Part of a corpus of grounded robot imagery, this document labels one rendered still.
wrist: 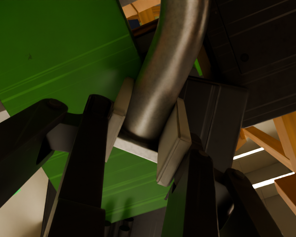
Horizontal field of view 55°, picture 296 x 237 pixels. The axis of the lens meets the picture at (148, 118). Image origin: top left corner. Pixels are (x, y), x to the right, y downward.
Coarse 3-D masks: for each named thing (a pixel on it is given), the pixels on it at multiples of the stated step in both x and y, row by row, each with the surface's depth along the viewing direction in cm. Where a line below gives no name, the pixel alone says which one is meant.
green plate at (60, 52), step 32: (0, 0) 19; (32, 0) 19; (64, 0) 19; (96, 0) 19; (0, 32) 20; (32, 32) 20; (64, 32) 20; (96, 32) 20; (128, 32) 20; (0, 64) 21; (32, 64) 21; (64, 64) 21; (96, 64) 21; (128, 64) 21; (0, 96) 22; (32, 96) 22; (64, 96) 22; (64, 160) 24; (128, 160) 23; (128, 192) 25; (160, 192) 24
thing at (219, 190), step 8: (192, 136) 17; (192, 144) 16; (200, 144) 16; (184, 160) 14; (184, 168) 14; (176, 176) 14; (216, 176) 14; (176, 184) 14; (216, 184) 13; (224, 184) 13; (216, 192) 13; (224, 192) 13; (224, 200) 13; (224, 208) 13; (232, 208) 13
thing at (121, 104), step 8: (128, 80) 19; (120, 88) 17; (128, 88) 18; (120, 96) 16; (128, 96) 16; (120, 104) 15; (128, 104) 15; (112, 112) 14; (120, 112) 14; (112, 120) 14; (120, 120) 14; (112, 128) 14; (120, 128) 14; (112, 136) 14; (112, 144) 14
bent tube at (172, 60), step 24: (168, 0) 16; (192, 0) 16; (168, 24) 16; (192, 24) 16; (168, 48) 17; (192, 48) 17; (144, 72) 18; (168, 72) 17; (144, 96) 18; (168, 96) 18; (144, 120) 18; (120, 144) 18; (144, 144) 19
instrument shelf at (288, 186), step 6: (294, 174) 74; (276, 180) 74; (282, 180) 73; (288, 180) 72; (294, 180) 71; (276, 186) 74; (282, 186) 70; (288, 186) 69; (294, 186) 68; (282, 192) 69; (288, 192) 66; (294, 192) 65; (288, 198) 64; (294, 198) 63; (288, 204) 66; (294, 204) 61; (294, 210) 62
